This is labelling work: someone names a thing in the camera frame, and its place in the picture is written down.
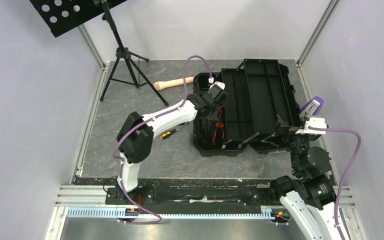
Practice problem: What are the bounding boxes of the orange black combination pliers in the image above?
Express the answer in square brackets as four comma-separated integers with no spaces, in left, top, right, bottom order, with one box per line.
[212,108,226,148]

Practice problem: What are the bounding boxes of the black plastic toolbox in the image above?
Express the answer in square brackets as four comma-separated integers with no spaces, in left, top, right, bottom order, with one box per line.
[191,59,301,157]

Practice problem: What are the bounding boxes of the yellow black screwdriver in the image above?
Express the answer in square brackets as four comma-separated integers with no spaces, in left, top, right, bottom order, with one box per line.
[160,122,190,140]

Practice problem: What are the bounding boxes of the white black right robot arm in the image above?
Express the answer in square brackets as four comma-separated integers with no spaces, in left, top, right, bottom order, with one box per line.
[268,116,350,240]

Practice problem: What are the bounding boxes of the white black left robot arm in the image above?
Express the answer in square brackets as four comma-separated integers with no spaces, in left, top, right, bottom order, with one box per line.
[113,85,229,204]

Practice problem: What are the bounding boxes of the purple plastic scraper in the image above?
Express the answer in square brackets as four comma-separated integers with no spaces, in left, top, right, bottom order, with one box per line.
[299,96,324,120]

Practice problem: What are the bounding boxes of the black tripod music stand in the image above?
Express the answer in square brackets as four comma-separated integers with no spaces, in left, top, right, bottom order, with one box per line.
[30,0,169,107]

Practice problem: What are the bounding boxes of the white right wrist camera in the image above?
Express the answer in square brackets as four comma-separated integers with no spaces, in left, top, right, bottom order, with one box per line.
[295,117,327,135]

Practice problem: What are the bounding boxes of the beige wooden handle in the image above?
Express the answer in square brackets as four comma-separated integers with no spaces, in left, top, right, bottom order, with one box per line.
[153,78,184,91]

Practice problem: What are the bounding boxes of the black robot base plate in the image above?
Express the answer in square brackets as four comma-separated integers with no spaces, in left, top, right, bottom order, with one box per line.
[104,178,303,215]

